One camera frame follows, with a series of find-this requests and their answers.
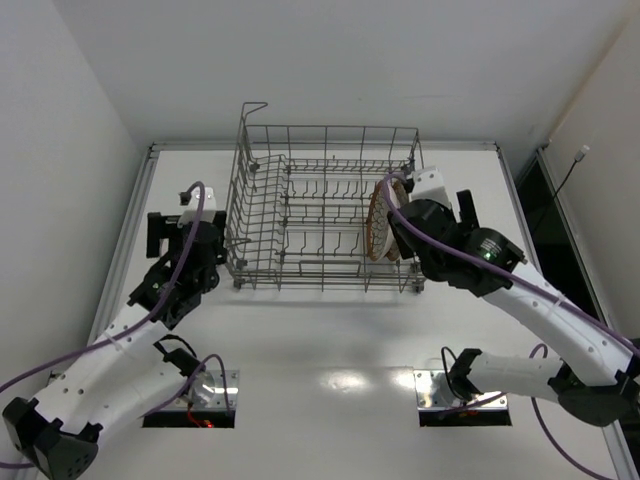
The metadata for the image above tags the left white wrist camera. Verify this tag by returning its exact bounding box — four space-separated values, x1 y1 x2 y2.
178 186 226 226

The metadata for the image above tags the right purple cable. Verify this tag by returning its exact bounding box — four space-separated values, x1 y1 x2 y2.
380 172 640 480

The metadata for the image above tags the black wall cable white plug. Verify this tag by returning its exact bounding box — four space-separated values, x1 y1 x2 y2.
531 145 590 235

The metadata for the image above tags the purple cable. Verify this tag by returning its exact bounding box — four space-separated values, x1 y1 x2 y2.
380 172 640 480
0 180 232 469

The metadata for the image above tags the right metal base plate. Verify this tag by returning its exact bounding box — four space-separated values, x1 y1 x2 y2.
413 369 508 413

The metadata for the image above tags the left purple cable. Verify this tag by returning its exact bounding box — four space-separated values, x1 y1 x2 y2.
0 180 232 469

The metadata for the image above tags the floral plate brown rim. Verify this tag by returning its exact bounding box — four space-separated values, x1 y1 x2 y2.
385 179 408 262
366 182 400 262

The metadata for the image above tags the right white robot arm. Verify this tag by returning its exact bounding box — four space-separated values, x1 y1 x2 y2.
388 190 639 427

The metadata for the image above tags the grey wire dish rack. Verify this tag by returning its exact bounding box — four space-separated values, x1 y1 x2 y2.
226 102 424 293

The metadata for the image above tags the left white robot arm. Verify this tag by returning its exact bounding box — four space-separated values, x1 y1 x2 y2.
2 212 226 479

